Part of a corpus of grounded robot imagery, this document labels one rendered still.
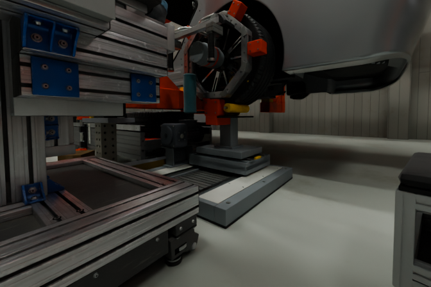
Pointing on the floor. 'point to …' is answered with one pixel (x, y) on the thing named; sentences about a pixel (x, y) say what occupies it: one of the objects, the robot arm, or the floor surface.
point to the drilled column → (106, 141)
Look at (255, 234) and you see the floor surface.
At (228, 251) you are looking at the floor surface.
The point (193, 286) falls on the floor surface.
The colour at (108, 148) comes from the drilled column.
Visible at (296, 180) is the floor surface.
